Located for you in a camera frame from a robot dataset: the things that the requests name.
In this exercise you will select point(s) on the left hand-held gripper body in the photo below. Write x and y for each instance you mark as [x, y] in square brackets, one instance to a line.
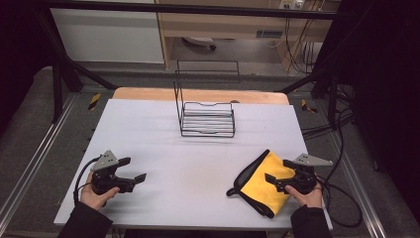
[105, 180]

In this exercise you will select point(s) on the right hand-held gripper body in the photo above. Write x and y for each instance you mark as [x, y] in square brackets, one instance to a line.
[303, 180]

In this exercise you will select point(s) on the yellow cloth with black trim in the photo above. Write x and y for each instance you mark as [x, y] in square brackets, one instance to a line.
[264, 191]

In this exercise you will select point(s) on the person's right hand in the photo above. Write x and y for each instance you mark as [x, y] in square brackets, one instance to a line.
[310, 199]

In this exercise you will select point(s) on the person's left hand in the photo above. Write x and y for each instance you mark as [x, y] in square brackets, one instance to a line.
[94, 199]

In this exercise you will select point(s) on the yellow black tape marker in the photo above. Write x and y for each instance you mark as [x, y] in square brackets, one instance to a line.
[307, 106]
[94, 101]

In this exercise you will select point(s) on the white cabinet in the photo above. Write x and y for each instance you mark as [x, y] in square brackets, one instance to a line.
[109, 36]

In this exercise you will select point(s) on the black curtain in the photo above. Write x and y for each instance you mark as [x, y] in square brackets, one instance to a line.
[16, 49]
[386, 82]

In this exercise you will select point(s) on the white object under desk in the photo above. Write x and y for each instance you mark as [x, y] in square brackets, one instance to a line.
[199, 42]

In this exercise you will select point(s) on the wooden desk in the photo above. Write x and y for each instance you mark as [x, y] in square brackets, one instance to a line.
[218, 24]

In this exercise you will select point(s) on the white power strip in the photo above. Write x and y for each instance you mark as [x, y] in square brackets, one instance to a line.
[291, 4]

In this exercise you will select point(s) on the aluminium rail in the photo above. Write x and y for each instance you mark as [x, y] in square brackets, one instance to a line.
[31, 168]
[358, 185]

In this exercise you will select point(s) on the black metal frame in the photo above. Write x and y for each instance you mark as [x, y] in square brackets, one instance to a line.
[198, 8]

